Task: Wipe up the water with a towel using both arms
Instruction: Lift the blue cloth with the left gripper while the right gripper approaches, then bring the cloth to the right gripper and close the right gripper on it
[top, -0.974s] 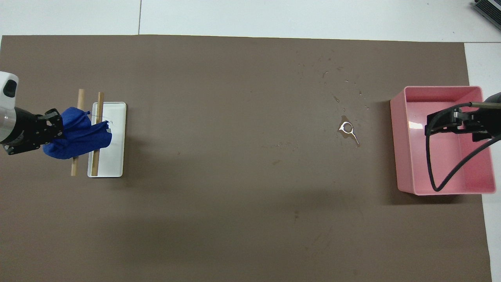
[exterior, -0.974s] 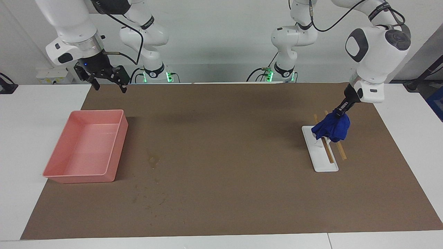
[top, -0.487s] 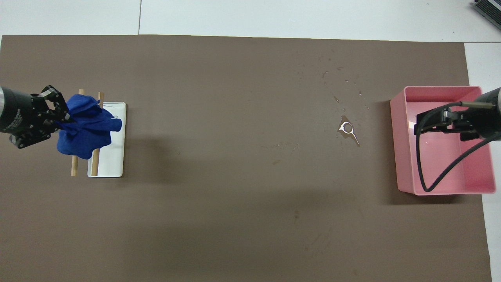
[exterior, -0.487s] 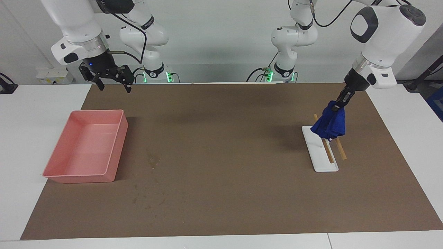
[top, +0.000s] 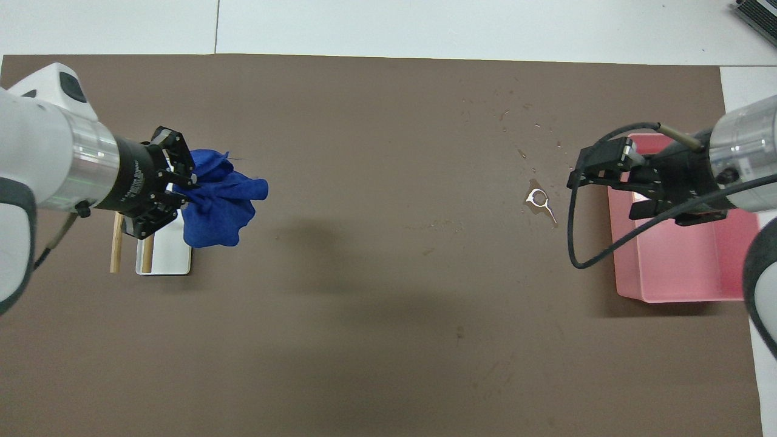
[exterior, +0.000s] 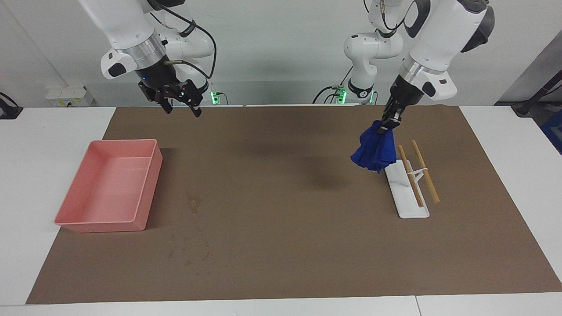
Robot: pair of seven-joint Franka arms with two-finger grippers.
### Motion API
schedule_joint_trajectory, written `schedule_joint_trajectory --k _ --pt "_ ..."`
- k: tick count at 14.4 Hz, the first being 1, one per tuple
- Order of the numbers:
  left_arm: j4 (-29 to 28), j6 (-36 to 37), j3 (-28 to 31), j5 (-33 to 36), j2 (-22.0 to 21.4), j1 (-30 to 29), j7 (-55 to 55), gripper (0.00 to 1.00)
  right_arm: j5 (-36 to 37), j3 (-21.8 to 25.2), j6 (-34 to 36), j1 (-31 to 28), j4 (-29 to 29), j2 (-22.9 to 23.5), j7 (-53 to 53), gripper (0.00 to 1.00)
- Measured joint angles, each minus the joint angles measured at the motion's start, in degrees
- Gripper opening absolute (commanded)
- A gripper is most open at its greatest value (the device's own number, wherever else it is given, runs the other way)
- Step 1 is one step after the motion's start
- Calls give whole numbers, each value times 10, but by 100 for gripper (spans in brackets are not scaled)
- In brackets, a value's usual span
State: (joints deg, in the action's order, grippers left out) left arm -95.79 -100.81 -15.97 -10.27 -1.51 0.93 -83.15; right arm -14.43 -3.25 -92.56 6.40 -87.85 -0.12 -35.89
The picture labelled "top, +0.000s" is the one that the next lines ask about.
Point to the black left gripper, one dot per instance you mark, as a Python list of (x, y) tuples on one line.
[(133, 176)]

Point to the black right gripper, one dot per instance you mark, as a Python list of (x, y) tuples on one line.
[(686, 176)]

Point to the blue towel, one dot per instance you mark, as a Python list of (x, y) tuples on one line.
[(218, 206)]

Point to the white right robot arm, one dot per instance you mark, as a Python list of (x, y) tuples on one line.
[(753, 152)]

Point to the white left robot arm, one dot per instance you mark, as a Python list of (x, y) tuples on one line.
[(42, 145)]

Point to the water puddle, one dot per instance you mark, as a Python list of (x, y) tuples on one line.
[(536, 207)]

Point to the white rack base tray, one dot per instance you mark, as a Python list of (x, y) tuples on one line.
[(170, 255)]

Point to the wooden rod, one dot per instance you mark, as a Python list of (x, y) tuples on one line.
[(147, 255), (116, 243)]

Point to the pink plastic bin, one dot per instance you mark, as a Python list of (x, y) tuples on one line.
[(680, 273)]

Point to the brown table mat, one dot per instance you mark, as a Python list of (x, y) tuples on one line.
[(364, 182)]

